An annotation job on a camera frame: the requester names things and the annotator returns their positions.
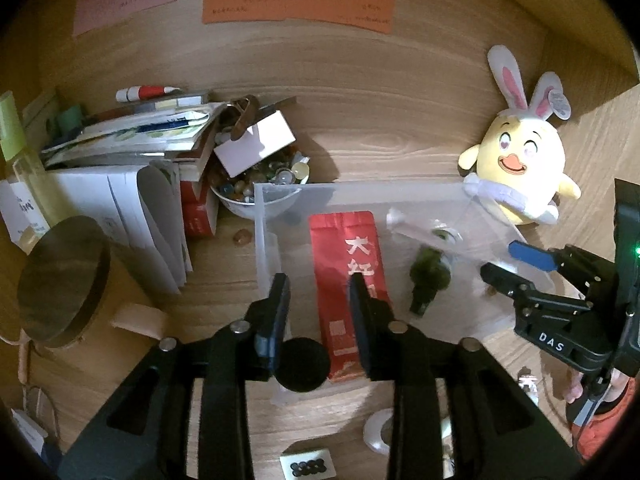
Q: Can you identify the white pink cream tube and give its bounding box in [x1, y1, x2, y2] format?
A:
[385, 208, 467, 256]

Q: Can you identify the dark green glass bottle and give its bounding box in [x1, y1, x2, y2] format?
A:
[409, 246, 452, 316]

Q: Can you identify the white tape roll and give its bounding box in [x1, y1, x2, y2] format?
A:
[362, 408, 393, 456]

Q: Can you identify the black purple tube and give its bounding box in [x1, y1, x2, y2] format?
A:
[274, 337, 331, 393]

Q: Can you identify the mahjong tile eraser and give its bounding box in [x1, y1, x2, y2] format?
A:
[280, 448, 337, 480]

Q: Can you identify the red tea packet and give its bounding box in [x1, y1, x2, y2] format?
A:
[309, 211, 390, 382]

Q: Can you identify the person right hand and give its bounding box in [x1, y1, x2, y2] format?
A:
[563, 366, 632, 413]

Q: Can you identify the yellow chick bunny plush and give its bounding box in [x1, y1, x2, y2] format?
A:
[458, 44, 582, 226]

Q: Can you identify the clear plastic storage bin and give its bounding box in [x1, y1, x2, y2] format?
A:
[254, 181, 519, 404]

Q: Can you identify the brown mug with lid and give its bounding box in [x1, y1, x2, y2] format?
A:
[15, 216, 168, 366]

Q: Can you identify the red small box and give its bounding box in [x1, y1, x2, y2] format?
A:
[180, 181, 218, 238]

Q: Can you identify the green spray bottle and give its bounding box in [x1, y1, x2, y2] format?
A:
[1, 91, 51, 254]

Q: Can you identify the white bowl of trinkets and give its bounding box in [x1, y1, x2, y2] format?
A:
[206, 144, 310, 220]

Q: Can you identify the stack of books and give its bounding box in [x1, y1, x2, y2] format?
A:
[41, 102, 232, 182]

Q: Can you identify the small white cardboard box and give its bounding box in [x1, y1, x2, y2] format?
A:
[214, 112, 295, 178]

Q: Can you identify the red white marker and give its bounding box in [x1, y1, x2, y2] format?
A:
[115, 86, 181, 103]

